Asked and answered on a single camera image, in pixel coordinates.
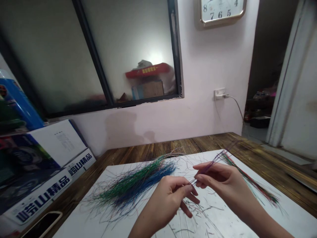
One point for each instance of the person's left hand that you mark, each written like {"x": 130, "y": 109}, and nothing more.
{"x": 168, "y": 198}

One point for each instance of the person's right hand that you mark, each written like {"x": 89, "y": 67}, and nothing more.
{"x": 227, "y": 183}

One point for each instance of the bundle of purple threads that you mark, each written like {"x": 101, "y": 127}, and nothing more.
{"x": 218, "y": 157}

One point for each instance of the bundle of red green threads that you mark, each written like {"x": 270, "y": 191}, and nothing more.
{"x": 257, "y": 184}

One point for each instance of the pile of green blue threads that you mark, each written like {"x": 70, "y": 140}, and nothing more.
{"x": 138, "y": 178}

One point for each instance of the scattered thread offcuts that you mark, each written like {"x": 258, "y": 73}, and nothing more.
{"x": 213, "y": 218}

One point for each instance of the white work board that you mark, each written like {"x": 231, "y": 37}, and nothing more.
{"x": 297, "y": 218}

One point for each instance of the white carton with blue print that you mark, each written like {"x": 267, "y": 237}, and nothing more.
{"x": 49, "y": 188}

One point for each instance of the white box with dark photo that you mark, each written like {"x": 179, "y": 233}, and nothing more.
{"x": 57, "y": 141}

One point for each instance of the black smartphone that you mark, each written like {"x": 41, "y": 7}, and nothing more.
{"x": 42, "y": 224}

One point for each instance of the blue canister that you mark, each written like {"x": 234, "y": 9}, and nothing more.
{"x": 19, "y": 104}

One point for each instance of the black framed frosted window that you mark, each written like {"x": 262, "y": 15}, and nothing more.
{"x": 62, "y": 49}

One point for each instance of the white wall socket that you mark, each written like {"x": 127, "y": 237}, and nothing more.
{"x": 220, "y": 93}

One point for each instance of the white door frame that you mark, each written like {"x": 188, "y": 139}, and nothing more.
{"x": 289, "y": 86}

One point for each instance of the gold framed wall clock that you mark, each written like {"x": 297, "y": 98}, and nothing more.
{"x": 223, "y": 10}

